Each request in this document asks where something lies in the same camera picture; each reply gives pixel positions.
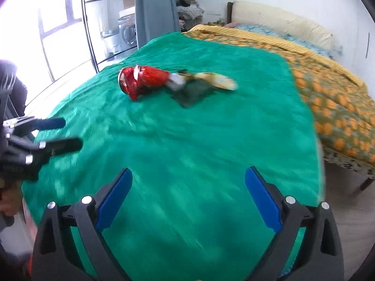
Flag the balcony window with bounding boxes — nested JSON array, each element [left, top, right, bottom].
[[6, 0, 85, 109]]

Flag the pale yellow pastry wrapper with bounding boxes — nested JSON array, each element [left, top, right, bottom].
[[187, 72, 238, 91]]

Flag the small white packet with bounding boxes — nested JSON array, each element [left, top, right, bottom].
[[168, 73, 188, 91]]

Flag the blue-grey curtain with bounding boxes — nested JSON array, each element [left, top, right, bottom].
[[135, 0, 184, 49]]

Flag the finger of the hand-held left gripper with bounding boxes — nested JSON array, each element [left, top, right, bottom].
[[4, 117, 66, 137], [25, 137, 83, 164]]

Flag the red snack wrapper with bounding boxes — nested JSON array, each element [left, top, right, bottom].
[[118, 64, 171, 101]]

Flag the floral bed skirt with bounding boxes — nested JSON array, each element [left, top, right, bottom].
[[322, 149, 375, 180]]

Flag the pile of clothes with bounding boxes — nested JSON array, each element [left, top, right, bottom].
[[176, 0, 205, 21]]

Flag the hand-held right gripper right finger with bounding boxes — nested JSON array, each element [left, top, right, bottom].
[[244, 166, 344, 281]]

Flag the yellow blanket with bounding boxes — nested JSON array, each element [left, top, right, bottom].
[[189, 24, 365, 87]]

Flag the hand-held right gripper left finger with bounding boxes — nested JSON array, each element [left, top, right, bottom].
[[31, 167, 133, 281]]

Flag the glass sliding door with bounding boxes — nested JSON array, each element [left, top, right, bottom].
[[80, 0, 138, 74]]

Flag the cream headboard cushion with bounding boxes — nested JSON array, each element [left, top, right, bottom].
[[233, 0, 334, 50]]

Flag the green patterned cloth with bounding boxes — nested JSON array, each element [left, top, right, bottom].
[[22, 32, 324, 281]]

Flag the washing machine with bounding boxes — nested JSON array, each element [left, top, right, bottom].
[[118, 16, 138, 47]]

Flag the blue patterned pillow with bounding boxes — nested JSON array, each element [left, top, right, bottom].
[[234, 24, 279, 38], [285, 33, 333, 59]]

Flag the dark green packet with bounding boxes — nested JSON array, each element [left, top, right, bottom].
[[172, 80, 219, 108]]

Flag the person's left hand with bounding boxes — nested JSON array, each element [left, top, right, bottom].
[[0, 181, 23, 226]]

